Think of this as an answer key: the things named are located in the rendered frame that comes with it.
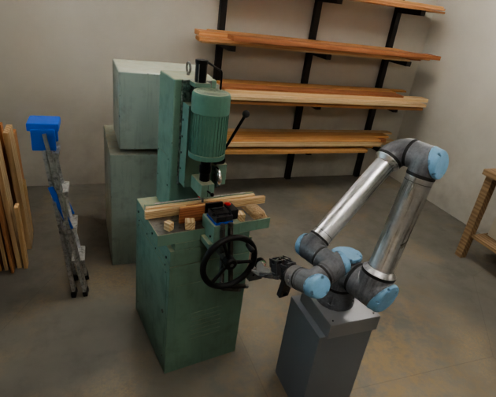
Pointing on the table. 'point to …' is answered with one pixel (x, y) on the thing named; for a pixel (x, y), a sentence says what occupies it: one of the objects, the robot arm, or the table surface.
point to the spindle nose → (205, 171)
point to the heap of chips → (254, 211)
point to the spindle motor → (209, 124)
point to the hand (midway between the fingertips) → (266, 268)
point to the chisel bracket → (201, 186)
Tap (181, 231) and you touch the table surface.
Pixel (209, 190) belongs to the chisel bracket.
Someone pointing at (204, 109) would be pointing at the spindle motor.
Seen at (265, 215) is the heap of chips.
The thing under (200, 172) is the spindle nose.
